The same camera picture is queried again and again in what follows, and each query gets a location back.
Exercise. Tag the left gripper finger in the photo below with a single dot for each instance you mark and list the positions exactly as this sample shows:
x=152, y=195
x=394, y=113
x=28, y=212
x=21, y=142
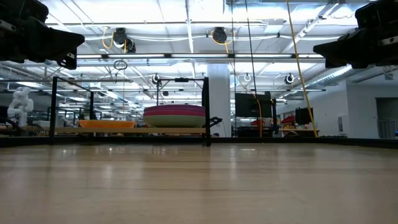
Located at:
x=62, y=43
x=69, y=59

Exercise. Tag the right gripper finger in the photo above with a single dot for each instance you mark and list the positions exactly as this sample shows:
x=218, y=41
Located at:
x=342, y=49
x=334, y=63

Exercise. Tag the orange transparent plate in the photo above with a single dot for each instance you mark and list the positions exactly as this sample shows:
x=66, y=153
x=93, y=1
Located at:
x=107, y=125

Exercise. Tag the red transparent plate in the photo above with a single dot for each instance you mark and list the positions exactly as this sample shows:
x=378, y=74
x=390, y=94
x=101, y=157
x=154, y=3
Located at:
x=119, y=122

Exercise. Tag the pink plate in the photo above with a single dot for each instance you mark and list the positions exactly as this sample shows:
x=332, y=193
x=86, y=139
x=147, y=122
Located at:
x=174, y=113

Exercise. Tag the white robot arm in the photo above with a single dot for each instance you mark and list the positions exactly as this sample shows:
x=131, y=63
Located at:
x=20, y=105

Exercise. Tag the small black monitor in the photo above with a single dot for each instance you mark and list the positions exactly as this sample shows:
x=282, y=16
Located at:
x=303, y=115

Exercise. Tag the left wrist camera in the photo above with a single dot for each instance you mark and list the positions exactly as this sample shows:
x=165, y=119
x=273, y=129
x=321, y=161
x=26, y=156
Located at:
x=21, y=9

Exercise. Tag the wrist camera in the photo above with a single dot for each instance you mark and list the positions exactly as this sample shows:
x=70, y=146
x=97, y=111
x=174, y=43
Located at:
x=377, y=14
x=21, y=9

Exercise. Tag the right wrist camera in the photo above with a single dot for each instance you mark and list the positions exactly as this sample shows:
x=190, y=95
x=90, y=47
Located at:
x=377, y=14

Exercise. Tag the wooden shelf with black frame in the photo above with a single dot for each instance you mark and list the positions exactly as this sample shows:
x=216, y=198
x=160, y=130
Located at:
x=124, y=130

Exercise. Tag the black table frame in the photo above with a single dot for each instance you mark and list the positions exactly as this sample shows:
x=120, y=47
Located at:
x=280, y=140

